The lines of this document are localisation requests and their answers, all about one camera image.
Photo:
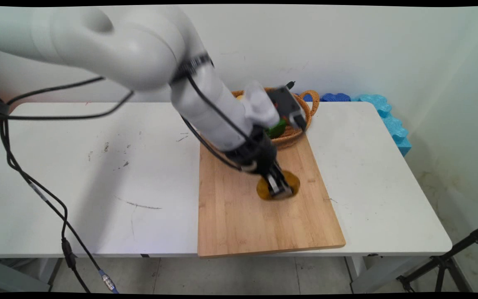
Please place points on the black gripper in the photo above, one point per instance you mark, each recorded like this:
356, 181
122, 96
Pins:
255, 151

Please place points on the brown toy potato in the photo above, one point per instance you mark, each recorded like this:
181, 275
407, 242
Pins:
263, 187

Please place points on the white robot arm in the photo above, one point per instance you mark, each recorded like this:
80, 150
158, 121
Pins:
139, 50

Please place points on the wooden cutting board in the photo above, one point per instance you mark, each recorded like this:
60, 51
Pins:
243, 216

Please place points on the green toy bell pepper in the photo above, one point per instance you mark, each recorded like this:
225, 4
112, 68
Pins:
277, 128

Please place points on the woven wicker basket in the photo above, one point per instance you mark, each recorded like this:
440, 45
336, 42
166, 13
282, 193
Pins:
311, 104

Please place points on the dark green toy cucumber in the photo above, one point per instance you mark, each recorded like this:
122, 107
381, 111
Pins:
291, 84

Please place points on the dark blue foam piece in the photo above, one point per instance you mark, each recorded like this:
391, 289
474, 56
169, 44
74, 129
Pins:
335, 97

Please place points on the white table leg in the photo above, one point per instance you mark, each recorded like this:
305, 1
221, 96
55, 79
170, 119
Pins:
357, 270

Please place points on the light blue foam piece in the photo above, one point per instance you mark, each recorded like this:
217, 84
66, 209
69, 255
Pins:
392, 124

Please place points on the black tripod stand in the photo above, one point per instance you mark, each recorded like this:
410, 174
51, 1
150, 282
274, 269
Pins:
442, 262

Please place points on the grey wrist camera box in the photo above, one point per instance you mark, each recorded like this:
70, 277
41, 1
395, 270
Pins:
286, 106

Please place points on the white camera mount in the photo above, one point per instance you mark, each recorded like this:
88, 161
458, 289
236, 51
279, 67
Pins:
259, 106

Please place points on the grey table frame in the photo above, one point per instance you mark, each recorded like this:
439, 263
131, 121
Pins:
15, 274

